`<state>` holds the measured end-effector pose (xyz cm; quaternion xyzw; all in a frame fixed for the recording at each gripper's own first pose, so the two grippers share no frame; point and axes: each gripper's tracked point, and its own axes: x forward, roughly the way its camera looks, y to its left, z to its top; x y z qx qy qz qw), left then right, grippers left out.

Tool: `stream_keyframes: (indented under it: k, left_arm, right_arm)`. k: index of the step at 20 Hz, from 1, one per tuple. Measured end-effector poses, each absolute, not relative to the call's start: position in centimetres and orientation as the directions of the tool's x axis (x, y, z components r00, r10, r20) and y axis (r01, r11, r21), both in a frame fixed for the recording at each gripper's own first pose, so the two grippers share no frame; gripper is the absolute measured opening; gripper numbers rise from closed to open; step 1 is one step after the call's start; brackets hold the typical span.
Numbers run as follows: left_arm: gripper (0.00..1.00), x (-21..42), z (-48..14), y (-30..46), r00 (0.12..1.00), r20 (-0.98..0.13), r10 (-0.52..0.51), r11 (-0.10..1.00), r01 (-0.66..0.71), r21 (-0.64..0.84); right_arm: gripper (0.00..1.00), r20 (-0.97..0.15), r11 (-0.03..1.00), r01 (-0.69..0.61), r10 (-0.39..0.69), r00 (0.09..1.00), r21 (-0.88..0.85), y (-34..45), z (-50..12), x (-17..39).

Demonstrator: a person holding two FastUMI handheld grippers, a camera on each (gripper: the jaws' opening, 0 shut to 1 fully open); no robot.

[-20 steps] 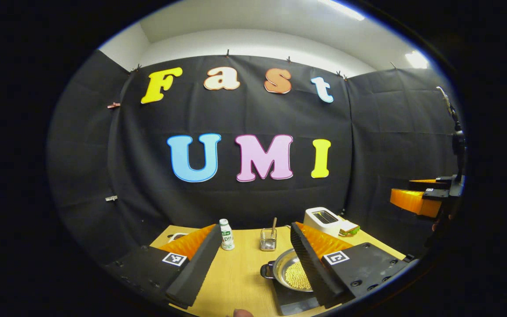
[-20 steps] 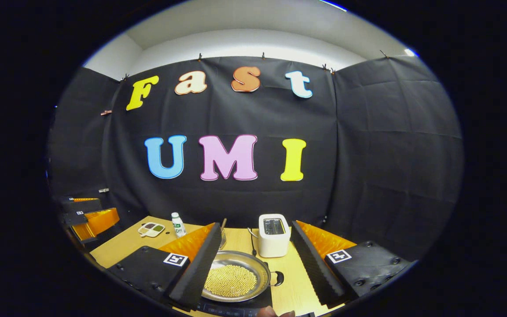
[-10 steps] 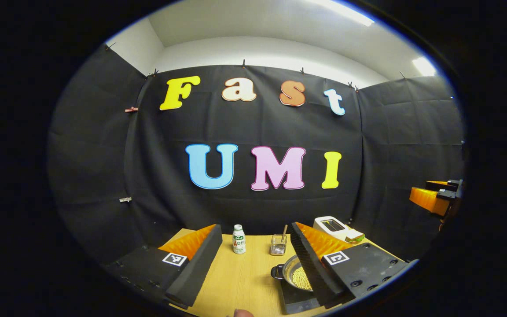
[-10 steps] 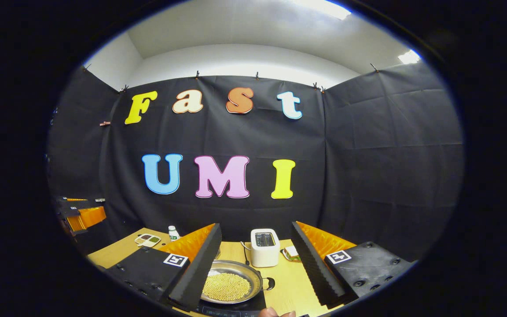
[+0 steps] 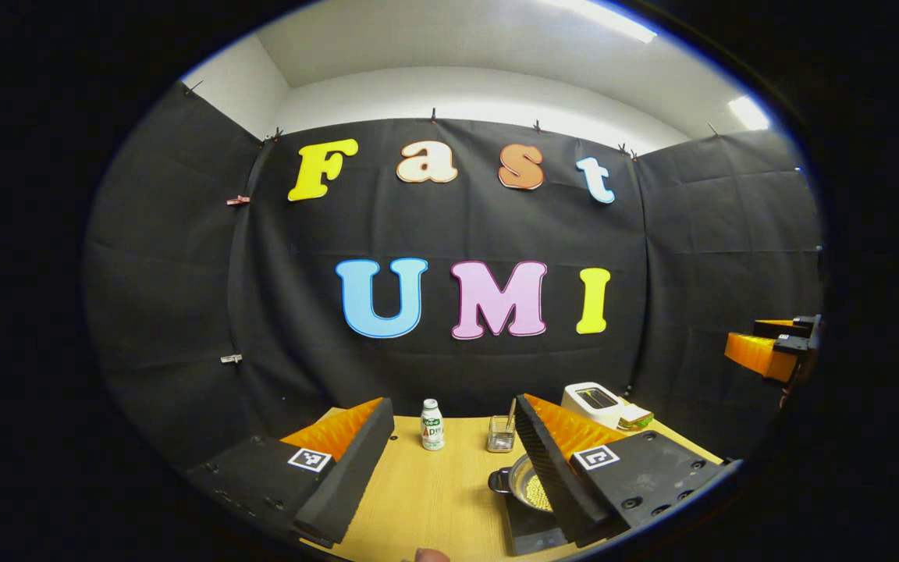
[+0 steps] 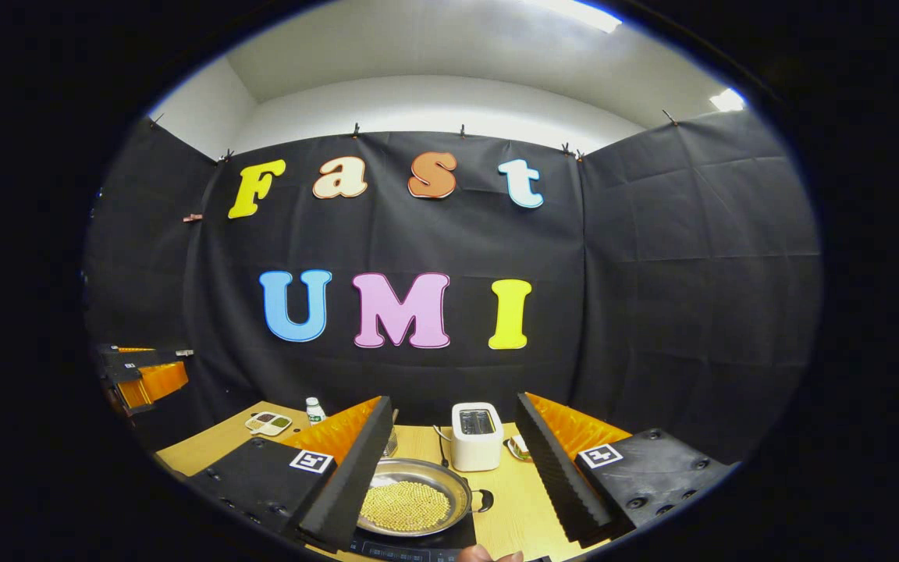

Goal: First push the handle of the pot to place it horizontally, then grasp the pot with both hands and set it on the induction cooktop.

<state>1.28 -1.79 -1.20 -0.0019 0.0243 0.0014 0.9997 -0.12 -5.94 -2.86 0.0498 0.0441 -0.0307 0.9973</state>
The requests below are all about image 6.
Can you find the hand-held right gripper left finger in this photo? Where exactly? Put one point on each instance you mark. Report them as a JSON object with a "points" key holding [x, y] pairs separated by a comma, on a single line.
{"points": [[352, 484]]}

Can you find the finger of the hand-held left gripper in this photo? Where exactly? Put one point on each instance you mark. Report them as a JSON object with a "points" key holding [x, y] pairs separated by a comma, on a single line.
{"points": [[157, 384], [129, 361]]}

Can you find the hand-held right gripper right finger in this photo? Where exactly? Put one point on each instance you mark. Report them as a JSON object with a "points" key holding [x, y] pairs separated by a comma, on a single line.
{"points": [[555, 484]]}

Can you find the stainless steel pot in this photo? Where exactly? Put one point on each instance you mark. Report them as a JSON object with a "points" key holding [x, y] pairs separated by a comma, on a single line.
{"points": [[418, 471]]}

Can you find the black induction cooktop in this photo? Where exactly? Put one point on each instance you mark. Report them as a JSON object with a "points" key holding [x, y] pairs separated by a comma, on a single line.
{"points": [[387, 550]]}

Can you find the white plate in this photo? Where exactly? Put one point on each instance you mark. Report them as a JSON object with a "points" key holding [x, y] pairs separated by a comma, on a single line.
{"points": [[513, 454]]}

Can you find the heap of yellow soybeans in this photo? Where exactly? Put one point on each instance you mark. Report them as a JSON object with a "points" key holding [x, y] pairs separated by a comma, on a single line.
{"points": [[406, 506]]}

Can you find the white drink bottle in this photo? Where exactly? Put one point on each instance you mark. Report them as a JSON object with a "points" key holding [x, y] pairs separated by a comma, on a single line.
{"points": [[314, 412]]}

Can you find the white toaster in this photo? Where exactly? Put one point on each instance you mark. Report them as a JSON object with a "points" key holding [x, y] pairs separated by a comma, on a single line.
{"points": [[477, 449]]}

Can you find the sectioned dish of beans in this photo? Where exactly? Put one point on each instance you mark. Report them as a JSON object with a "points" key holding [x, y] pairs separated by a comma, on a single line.
{"points": [[268, 424]]}

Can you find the row of black cloth clips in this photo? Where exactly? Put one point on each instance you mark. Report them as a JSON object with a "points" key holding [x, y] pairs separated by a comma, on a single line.
{"points": [[356, 129]]}

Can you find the small ceiling light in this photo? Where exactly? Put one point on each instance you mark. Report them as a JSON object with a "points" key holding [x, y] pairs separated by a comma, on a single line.
{"points": [[728, 100]]}

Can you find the long ceiling light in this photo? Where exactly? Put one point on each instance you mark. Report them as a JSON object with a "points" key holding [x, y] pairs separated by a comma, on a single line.
{"points": [[578, 14]]}

